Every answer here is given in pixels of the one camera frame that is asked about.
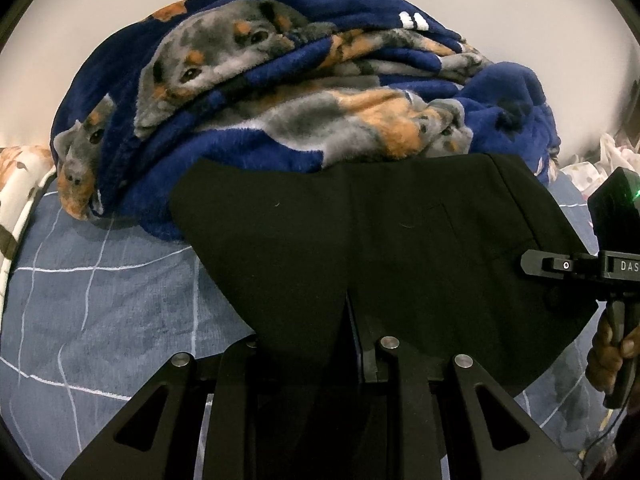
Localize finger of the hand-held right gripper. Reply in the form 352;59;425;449
520;249;606;282

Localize blue dog-print fleece blanket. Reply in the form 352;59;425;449
50;0;561;243

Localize white pink patterned cloth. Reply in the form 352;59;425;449
550;132;640;206

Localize blue grid-pattern bedsheet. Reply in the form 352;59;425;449
0;170;640;480

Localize person's right hand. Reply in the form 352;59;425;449
586;315;640;392

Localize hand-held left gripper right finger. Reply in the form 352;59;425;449
347;297;583;480

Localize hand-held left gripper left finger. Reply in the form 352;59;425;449
60;339;266;480

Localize white orange floral pillow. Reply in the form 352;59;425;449
0;145;58;306

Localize thin black cable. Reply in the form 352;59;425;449
582;405;631;466

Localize black pants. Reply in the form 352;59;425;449
170;152;601;480

